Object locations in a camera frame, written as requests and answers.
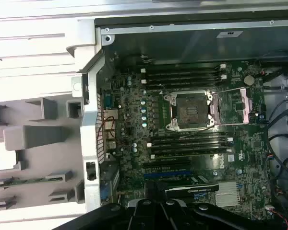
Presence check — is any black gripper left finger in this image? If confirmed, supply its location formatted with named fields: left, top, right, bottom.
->
left=54, top=180, right=163, bottom=230

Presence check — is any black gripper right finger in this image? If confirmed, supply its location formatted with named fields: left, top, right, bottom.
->
left=157, top=181, right=288, bottom=230

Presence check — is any metal socket cover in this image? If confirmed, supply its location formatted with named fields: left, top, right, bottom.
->
left=209, top=87, right=253, bottom=126

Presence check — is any CPU socket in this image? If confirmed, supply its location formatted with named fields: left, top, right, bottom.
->
left=163, top=89, right=216, bottom=132

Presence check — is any blue expansion slot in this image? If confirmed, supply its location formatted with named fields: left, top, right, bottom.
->
left=144, top=172, right=192, bottom=180

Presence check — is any silver finned heatsink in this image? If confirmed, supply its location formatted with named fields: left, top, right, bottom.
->
left=215, top=181, right=240, bottom=208

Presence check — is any black expansion slot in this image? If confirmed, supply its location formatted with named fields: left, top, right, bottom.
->
left=143, top=161, right=192, bottom=169

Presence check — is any black graphics card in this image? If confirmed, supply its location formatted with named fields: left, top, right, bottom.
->
left=164, top=174, right=220, bottom=201

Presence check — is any white latch RAM slot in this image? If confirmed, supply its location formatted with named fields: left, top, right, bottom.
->
left=141, top=74, right=228, bottom=84
left=150, top=148, right=233, bottom=159
left=140, top=64, right=228, bottom=74
left=146, top=138, right=233, bottom=148

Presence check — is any green motherboard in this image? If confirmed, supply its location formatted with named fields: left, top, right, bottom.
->
left=102, top=58, right=273, bottom=222

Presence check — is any black open PC case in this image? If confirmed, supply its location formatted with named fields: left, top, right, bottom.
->
left=79, top=18, right=288, bottom=230

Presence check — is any grey parts rack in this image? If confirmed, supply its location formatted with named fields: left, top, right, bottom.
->
left=0, top=94, right=87, bottom=211

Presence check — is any green RAM stick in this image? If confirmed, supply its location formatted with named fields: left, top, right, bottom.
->
left=0, top=177, right=73, bottom=187

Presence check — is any silver metal drive cage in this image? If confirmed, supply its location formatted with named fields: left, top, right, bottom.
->
left=260, top=61, right=288, bottom=230

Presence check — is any thin red wire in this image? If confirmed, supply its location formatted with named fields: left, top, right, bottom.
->
left=97, top=116, right=120, bottom=146

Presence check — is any black looped cable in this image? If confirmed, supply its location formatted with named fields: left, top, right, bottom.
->
left=265, top=97, right=288, bottom=173

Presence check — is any grey plastic case handle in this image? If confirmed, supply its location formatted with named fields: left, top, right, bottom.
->
left=66, top=18, right=97, bottom=59

